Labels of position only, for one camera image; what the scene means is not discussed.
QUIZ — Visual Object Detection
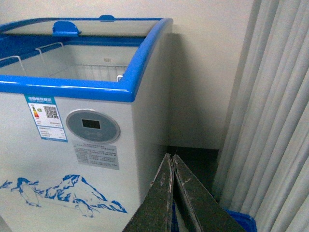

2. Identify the grey instruction sticker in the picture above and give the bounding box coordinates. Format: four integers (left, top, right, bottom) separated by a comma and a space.
72, 141, 119, 170

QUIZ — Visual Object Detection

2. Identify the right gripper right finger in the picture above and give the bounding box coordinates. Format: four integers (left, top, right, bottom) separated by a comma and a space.
172, 155, 245, 232

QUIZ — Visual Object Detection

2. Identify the blue energy label sticker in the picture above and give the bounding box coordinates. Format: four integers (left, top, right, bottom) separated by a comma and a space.
24, 94, 68, 142

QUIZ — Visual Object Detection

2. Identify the white vertical curtain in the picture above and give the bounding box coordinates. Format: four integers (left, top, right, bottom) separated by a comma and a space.
212, 0, 309, 232

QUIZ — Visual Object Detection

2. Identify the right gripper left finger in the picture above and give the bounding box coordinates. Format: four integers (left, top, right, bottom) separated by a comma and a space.
123, 154, 174, 232

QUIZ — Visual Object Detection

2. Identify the blue plastic crate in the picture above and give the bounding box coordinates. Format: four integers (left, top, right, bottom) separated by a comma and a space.
171, 201, 257, 232

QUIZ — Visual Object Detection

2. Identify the white wire basket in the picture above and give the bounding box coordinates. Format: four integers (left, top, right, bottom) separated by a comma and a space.
0, 42, 137, 82

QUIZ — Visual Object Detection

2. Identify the oval grey control panel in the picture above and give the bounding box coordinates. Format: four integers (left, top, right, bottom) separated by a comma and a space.
66, 109, 121, 144

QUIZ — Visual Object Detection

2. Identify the glass sliding lid blue handle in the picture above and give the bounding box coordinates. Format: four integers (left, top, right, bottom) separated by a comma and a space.
0, 15, 161, 37

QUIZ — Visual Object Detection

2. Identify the white chest freezer blue rim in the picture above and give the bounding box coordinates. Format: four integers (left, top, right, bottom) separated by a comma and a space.
0, 18, 173, 232

